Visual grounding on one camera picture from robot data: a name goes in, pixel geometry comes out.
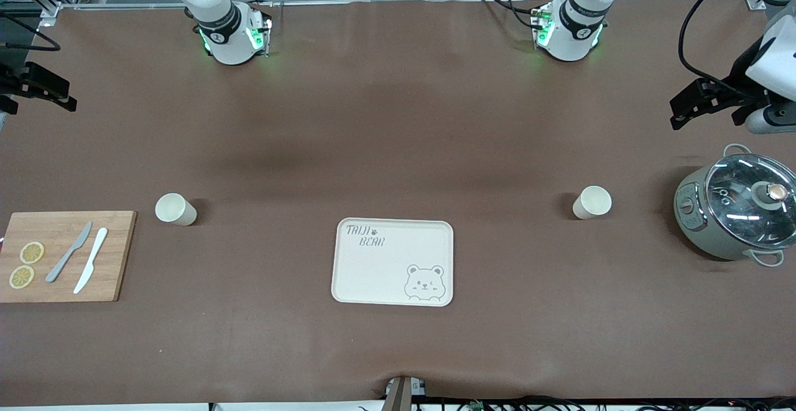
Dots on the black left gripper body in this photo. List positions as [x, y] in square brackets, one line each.
[735, 86]

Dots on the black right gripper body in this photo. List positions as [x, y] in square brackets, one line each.
[12, 81]

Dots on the white paper cup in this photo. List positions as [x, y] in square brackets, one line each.
[592, 203]
[175, 209]

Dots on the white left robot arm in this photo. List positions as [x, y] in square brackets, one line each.
[569, 41]

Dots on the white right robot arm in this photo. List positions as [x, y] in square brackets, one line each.
[227, 41]

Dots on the glass pot lid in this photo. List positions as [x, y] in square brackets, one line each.
[746, 199]

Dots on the lemon slice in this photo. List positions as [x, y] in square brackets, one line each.
[32, 252]
[22, 277]

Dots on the grey plastic knife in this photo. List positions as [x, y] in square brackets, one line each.
[65, 257]

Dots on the white plastic knife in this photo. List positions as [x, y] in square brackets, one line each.
[90, 262]

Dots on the wooden cutting board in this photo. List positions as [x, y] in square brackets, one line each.
[118, 255]

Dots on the cream tray with bear print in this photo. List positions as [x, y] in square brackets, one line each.
[385, 268]

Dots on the aluminium corner bracket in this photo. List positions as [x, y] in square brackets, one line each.
[755, 2]

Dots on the front camera mount post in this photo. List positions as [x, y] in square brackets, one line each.
[399, 395]

